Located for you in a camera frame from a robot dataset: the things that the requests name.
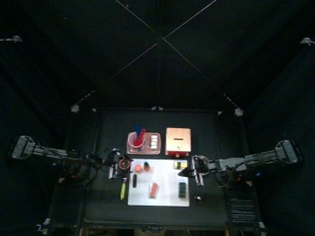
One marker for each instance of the orange carrot with green top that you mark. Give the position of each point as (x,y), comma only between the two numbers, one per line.
(146,167)

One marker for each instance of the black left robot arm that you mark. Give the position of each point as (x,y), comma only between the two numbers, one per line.
(40,151)

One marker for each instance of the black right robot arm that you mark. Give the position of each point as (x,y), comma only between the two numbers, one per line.
(262,159)

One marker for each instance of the orange toy carrot bottom piece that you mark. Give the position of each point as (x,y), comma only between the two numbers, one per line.
(138,168)

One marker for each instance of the small orange round pot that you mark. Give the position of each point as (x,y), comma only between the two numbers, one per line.
(124,164)

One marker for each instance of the small yellow toy piece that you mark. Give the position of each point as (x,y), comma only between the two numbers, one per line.
(179,165)

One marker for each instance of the dark green toy block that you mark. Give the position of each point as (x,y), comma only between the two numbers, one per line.
(182,190)

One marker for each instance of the white cutting board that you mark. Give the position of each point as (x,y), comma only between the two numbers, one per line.
(164,184)

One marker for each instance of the pink plastic tray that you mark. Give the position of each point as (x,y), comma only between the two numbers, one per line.
(152,151)

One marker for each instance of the light wooden box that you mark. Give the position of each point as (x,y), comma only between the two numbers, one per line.
(178,139)

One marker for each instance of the red stick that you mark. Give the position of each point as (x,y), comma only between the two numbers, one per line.
(142,135)

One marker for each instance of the red striped salmon sushi toy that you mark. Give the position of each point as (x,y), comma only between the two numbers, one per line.
(154,190)

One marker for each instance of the small black round object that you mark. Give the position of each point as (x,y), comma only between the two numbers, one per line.
(198,198)

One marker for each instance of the blue stick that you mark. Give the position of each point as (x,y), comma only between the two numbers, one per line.
(138,129)

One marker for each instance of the printed label sheet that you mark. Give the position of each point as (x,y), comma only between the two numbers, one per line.
(242,212)

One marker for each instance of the grey frame bracket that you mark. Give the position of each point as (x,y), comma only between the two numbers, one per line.
(75,107)
(307,41)
(239,111)
(16,39)

